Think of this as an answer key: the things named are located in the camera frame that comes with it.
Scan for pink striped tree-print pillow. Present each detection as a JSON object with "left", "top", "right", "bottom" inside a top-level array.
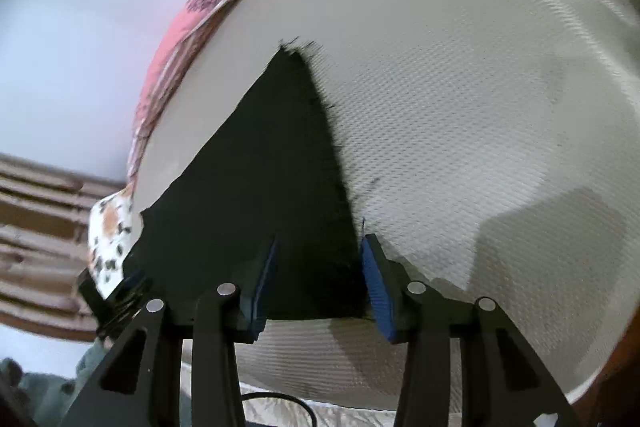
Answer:
[{"left": 127, "top": 0, "right": 238, "bottom": 184}]

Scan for black pants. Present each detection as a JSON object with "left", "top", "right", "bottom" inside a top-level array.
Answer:
[{"left": 124, "top": 49, "right": 368, "bottom": 320}]

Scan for beige textured bed sheet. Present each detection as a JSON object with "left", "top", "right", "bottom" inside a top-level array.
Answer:
[{"left": 132, "top": 0, "right": 639, "bottom": 403}]

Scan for white floral pillow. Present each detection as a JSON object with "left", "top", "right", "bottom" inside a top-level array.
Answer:
[{"left": 88, "top": 184, "right": 139, "bottom": 299}]

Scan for grey-green sleeve forearm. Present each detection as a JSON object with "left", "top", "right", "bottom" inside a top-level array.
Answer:
[{"left": 1, "top": 339, "right": 111, "bottom": 426}]

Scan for black cable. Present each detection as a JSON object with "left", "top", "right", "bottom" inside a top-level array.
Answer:
[{"left": 240, "top": 390, "right": 319, "bottom": 427}]

